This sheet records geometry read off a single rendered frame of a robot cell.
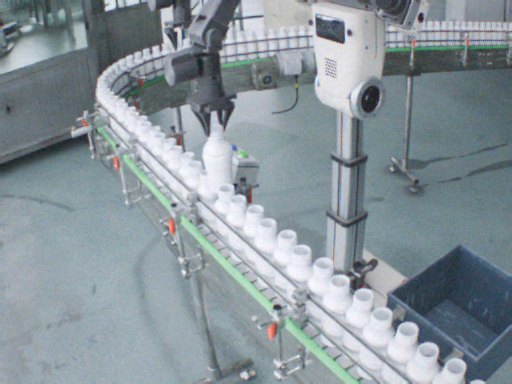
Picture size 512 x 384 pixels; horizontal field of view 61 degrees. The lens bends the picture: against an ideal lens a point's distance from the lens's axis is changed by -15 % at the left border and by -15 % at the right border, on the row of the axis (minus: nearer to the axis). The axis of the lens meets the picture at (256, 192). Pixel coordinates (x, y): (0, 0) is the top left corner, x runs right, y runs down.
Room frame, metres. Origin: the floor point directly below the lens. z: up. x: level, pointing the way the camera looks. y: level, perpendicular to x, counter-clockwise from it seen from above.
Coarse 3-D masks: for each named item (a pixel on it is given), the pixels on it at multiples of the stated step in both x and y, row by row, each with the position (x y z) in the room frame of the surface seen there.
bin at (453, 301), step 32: (448, 256) 0.98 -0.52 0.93; (480, 256) 0.95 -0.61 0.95; (416, 288) 0.92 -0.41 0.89; (448, 288) 1.01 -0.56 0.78; (480, 288) 0.92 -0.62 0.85; (416, 320) 0.77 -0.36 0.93; (448, 320) 0.92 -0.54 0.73; (480, 320) 0.89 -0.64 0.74; (448, 352) 0.66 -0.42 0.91; (480, 352) 0.77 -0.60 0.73
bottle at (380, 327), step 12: (372, 312) 0.59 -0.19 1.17; (384, 312) 0.60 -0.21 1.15; (372, 324) 0.58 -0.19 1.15; (384, 324) 0.57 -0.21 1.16; (372, 336) 0.57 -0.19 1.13; (384, 336) 0.56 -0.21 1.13; (360, 348) 0.59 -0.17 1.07; (384, 348) 0.55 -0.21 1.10; (360, 360) 0.58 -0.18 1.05; (372, 360) 0.56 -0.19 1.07; (360, 372) 0.57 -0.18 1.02
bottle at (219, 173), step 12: (216, 132) 1.07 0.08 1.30; (216, 144) 1.07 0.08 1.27; (228, 144) 1.08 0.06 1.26; (204, 156) 1.07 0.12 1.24; (216, 156) 1.06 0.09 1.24; (228, 156) 1.06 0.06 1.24; (216, 168) 1.06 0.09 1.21; (228, 168) 1.07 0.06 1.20; (216, 180) 1.06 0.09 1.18; (228, 180) 1.07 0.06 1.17; (216, 192) 1.06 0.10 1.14
